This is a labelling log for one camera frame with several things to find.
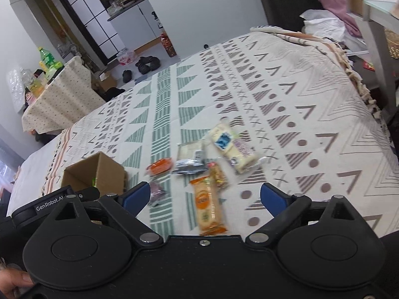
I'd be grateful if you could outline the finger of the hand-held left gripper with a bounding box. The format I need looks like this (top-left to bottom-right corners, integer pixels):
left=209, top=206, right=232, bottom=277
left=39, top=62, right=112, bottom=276
left=75, top=190, right=102, bottom=209

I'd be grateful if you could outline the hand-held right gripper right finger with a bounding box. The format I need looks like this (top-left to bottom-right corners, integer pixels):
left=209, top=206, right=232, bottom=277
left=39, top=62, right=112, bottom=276
left=246, top=182, right=364, bottom=249

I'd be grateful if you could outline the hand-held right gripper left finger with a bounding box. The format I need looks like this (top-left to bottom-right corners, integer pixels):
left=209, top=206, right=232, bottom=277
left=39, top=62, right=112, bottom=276
left=47, top=181, right=164, bottom=249

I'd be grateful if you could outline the purple snack packet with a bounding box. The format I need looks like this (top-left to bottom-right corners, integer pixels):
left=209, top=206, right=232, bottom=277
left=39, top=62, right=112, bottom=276
left=148, top=181, right=170, bottom=208

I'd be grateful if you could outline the brown cardboard box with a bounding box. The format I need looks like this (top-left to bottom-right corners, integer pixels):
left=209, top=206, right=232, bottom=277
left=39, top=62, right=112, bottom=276
left=61, top=151, right=127, bottom=200

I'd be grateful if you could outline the small orange snack packet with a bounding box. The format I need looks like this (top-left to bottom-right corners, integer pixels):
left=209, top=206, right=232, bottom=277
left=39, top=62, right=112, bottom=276
left=148, top=159, right=173, bottom=175

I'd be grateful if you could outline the orange nut snack packet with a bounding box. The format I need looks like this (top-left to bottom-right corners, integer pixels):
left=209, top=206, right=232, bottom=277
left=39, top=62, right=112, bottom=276
left=207, top=162, right=229, bottom=190

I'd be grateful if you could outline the white bread packet blue label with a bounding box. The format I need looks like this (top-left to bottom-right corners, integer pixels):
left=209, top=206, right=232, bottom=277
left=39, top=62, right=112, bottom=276
left=209, top=123, right=259, bottom=175

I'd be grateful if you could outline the silver grey snack packet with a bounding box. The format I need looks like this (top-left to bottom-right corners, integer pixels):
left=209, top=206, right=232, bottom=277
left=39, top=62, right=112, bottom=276
left=173, top=142, right=208, bottom=175

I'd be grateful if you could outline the long orange cracker packet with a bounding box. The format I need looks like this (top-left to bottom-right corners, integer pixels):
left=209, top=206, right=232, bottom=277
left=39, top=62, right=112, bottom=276
left=190, top=176, right=226, bottom=235

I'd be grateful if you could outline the person's left hand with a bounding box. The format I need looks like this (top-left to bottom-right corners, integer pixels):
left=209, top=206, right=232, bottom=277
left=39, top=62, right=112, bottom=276
left=0, top=268, right=33, bottom=299

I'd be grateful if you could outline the white bed sheet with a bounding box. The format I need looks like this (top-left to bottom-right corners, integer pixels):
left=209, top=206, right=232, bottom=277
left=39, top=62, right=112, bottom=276
left=6, top=131, right=67, bottom=209

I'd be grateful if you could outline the black clothing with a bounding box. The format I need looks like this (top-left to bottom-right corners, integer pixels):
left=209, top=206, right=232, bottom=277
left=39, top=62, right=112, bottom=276
left=34, top=130, right=60, bottom=144

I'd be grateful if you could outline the round table with dotted cloth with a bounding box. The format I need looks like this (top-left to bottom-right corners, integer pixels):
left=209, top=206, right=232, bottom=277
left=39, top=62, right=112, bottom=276
left=21, top=55, right=106, bottom=133

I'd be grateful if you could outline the printed blanket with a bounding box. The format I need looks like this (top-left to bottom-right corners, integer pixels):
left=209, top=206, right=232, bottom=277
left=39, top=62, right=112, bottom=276
left=42, top=25, right=399, bottom=237

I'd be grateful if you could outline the dark bag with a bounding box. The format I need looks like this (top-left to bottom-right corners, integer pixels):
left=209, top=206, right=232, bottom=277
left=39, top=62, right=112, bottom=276
left=104, top=87, right=125, bottom=100

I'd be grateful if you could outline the flat brown carton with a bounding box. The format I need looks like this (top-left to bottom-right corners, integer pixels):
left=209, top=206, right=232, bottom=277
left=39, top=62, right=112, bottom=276
left=92, top=70, right=117, bottom=91

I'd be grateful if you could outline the clear bottle yellow liquid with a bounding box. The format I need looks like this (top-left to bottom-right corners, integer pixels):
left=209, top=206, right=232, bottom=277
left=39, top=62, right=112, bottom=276
left=23, top=70, right=46, bottom=98

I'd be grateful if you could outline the bubble wrap sheet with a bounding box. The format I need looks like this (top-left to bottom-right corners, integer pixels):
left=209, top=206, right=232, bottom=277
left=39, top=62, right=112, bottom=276
left=7, top=69, right=28, bottom=113

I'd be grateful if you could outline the green tissue pack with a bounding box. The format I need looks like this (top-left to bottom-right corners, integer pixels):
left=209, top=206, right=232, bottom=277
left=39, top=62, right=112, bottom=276
left=47, top=62, right=64, bottom=77

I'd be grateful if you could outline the pink water bottle pack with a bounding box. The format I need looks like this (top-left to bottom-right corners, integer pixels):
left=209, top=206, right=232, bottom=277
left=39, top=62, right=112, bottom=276
left=117, top=48, right=138, bottom=64

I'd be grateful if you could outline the green soda bottle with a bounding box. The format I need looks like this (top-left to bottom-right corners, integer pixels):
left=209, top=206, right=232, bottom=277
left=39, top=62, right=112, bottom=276
left=38, top=47, right=55, bottom=69

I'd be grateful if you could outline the brown bottle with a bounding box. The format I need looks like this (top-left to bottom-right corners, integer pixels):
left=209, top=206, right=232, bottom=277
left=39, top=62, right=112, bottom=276
left=160, top=33, right=177, bottom=58

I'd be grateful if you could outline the white cabinet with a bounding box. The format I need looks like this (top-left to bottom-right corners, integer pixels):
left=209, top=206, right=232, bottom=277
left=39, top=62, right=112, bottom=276
left=107, top=0, right=163, bottom=53

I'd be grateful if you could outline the black grid sliding door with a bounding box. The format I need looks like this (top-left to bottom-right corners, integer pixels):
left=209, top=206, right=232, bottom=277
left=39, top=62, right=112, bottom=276
left=56, top=0, right=125, bottom=69

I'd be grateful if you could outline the white crumpled cloth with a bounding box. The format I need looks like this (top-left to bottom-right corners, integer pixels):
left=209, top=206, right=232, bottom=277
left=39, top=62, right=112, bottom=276
left=299, top=9, right=346, bottom=39

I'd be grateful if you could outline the white side table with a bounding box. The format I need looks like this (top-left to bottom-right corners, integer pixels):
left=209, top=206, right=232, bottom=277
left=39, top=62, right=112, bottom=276
left=344, top=0, right=399, bottom=119

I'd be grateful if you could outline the black flat panel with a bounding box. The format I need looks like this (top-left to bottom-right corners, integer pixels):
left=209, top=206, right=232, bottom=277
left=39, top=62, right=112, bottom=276
left=252, top=0, right=321, bottom=28

